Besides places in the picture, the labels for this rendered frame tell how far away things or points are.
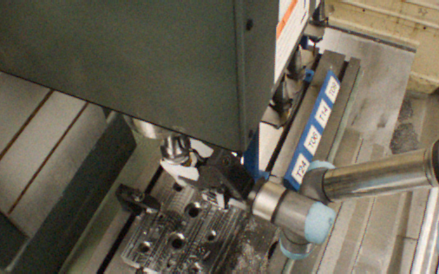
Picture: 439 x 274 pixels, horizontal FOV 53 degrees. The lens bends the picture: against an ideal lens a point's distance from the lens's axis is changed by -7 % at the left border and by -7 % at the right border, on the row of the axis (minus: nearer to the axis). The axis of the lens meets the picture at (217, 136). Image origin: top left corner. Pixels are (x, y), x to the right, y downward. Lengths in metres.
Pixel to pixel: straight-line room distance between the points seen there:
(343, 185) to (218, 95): 0.50
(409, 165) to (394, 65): 1.02
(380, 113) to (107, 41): 1.37
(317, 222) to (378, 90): 1.02
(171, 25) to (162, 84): 0.11
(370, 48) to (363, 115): 0.27
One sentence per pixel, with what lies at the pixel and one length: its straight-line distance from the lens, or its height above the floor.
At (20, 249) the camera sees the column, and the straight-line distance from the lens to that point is 1.48.
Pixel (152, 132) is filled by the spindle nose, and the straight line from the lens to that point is 0.79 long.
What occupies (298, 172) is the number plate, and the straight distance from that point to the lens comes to 1.37.
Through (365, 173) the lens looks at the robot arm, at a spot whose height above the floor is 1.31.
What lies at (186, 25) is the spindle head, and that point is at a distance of 0.48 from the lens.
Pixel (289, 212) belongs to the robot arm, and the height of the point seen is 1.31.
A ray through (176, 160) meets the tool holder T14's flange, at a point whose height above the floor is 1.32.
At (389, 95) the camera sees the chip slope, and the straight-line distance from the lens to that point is 1.83.
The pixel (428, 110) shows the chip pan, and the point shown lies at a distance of 1.98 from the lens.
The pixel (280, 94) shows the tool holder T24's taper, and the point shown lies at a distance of 1.12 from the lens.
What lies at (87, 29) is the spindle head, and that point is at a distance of 0.58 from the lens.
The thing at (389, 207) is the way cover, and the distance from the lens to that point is 1.61.
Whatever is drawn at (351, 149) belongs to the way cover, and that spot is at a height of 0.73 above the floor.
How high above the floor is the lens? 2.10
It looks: 54 degrees down
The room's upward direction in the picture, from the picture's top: 6 degrees counter-clockwise
